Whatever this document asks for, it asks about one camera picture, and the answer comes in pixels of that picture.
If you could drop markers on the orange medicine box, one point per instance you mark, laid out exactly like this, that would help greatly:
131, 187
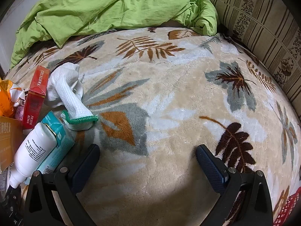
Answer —
11, 137

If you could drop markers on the white spray bottle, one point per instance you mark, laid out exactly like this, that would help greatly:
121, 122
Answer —
33, 150

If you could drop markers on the orange white snack bag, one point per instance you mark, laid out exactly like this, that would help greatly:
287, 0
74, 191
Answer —
11, 97

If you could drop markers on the leaf pattern fleece blanket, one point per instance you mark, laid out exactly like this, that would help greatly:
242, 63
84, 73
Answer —
158, 94

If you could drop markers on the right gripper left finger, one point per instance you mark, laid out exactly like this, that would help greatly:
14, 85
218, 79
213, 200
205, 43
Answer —
40, 207

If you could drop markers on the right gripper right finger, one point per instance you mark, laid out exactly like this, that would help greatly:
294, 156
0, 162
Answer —
243, 195

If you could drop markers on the red plastic basket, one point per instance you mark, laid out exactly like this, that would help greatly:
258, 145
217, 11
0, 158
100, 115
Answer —
288, 210

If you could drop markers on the red cigarette pack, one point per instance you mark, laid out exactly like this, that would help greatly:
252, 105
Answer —
35, 97

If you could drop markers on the green quilt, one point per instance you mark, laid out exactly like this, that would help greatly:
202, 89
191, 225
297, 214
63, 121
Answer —
58, 20

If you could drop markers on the white sock green cuff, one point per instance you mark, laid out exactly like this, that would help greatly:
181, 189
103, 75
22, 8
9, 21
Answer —
65, 89

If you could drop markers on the striped floral headboard cushion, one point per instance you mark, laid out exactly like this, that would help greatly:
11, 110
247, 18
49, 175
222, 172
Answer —
269, 31

